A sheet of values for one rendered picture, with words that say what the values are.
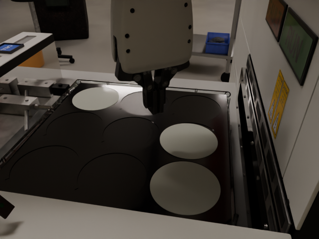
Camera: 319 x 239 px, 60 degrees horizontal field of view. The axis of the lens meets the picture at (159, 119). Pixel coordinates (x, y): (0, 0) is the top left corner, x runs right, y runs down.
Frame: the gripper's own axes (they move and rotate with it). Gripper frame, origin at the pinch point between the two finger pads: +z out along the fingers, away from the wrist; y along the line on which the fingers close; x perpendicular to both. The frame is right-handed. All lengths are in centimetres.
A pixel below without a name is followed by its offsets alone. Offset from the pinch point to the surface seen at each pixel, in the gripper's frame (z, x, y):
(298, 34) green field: -11.2, 12.3, -11.2
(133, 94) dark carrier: 9.9, -19.4, -3.3
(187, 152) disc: 9.8, 2.9, -4.6
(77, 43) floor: 99, -330, -36
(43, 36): 4, -50, 11
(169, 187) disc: 9.9, 8.3, 1.4
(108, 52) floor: 99, -283, -64
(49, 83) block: 8.9, -30.8, 13.0
